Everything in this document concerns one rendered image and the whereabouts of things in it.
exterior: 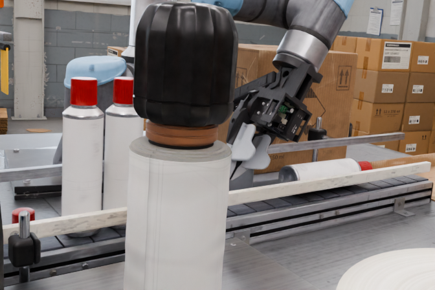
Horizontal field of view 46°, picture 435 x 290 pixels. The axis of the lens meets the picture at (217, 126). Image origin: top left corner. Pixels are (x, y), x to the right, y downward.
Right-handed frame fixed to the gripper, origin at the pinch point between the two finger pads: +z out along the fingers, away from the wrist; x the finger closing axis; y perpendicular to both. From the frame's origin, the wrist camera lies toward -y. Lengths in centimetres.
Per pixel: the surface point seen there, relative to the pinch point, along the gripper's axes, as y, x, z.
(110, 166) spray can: 1.6, -20.0, 7.8
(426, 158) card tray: -12, 67, -30
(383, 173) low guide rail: 4.7, 30.0, -14.1
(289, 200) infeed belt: 3.1, 12.1, -0.6
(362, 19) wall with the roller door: -384, 394, -276
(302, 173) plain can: 2.4, 12.7, -5.9
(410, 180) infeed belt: 3.8, 40.3, -16.9
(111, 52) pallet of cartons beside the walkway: -385, 129, -64
